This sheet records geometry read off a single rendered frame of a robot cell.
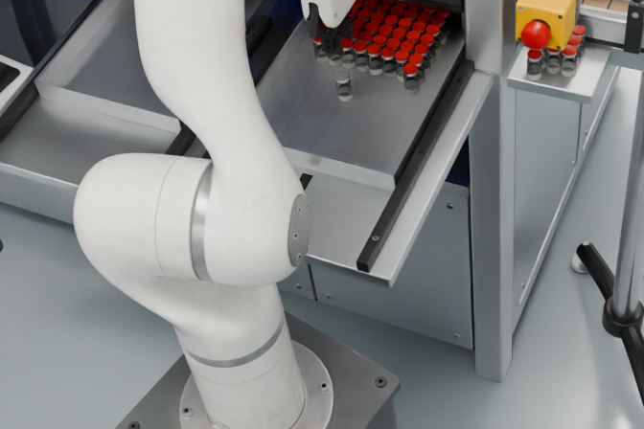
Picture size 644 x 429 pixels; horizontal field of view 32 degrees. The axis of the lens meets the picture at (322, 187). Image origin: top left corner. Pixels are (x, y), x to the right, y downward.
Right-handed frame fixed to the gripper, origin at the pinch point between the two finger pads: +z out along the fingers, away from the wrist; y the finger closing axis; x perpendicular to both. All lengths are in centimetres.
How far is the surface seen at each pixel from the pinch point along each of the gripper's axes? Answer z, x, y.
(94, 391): 101, 60, -21
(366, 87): 12.6, -2.2, 2.8
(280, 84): 12.6, 10.6, -0.7
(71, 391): 101, 65, -23
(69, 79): 12.6, 43.4, -10.1
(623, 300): 81, -40, 26
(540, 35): 0.1, -27.1, 8.1
